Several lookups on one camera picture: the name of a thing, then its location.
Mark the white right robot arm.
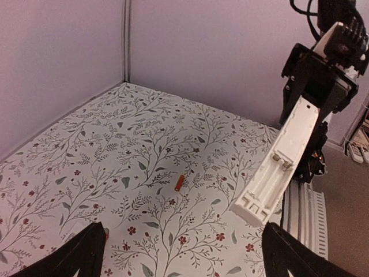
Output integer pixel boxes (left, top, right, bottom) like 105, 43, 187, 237
279, 1, 368, 183

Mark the orange battery right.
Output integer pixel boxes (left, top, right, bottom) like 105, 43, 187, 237
175, 175, 185, 192

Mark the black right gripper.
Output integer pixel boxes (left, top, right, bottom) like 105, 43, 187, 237
279, 43, 359, 125

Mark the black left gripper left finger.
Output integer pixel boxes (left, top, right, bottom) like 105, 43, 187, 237
12, 222, 106, 277

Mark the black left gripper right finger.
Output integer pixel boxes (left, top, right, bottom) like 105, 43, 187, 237
262, 222, 352, 277

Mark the floral patterned table mat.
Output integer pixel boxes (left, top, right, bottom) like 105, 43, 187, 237
1, 83, 277, 276

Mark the right black camera cable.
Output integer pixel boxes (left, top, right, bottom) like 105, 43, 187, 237
289, 0, 322, 40

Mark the white remote control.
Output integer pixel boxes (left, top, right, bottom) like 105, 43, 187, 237
230, 97, 319, 227

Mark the right aluminium frame post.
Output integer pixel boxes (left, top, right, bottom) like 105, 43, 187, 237
122, 0, 131, 82

